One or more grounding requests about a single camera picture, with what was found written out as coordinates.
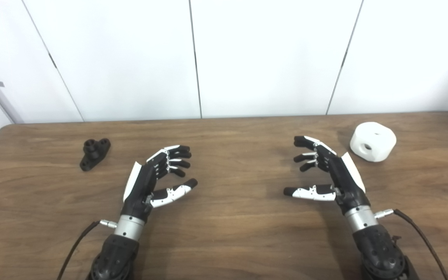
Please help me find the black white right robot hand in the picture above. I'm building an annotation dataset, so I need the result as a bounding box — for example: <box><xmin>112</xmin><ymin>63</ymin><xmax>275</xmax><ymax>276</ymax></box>
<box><xmin>283</xmin><ymin>135</ymin><xmax>371</xmax><ymax>216</ymax></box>

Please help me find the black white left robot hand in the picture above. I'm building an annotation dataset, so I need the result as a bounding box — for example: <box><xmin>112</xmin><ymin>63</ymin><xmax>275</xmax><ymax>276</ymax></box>
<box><xmin>121</xmin><ymin>145</ymin><xmax>198</xmax><ymax>223</ymax></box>

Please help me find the round white piece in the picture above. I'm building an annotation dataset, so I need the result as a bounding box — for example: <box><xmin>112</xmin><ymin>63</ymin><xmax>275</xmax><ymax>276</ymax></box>
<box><xmin>350</xmin><ymin>122</ymin><xmax>397</xmax><ymax>163</ymax></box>

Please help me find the black flanged holder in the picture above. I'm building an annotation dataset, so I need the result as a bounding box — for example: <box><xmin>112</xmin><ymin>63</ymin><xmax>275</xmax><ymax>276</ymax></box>
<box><xmin>79</xmin><ymin>138</ymin><xmax>112</xmax><ymax>172</ymax></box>

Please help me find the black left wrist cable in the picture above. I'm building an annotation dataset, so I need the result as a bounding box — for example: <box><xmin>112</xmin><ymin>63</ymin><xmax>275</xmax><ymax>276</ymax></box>
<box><xmin>57</xmin><ymin>220</ymin><xmax>117</xmax><ymax>280</ymax></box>

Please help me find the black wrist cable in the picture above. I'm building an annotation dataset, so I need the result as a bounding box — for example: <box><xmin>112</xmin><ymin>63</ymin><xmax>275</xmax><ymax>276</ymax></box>
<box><xmin>57</xmin><ymin>220</ymin><xmax>117</xmax><ymax>280</ymax></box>
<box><xmin>374</xmin><ymin>209</ymin><xmax>448</xmax><ymax>280</ymax></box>

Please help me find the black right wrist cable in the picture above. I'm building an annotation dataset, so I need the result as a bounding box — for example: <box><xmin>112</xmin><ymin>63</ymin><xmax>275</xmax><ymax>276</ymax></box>
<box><xmin>374</xmin><ymin>209</ymin><xmax>448</xmax><ymax>280</ymax></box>

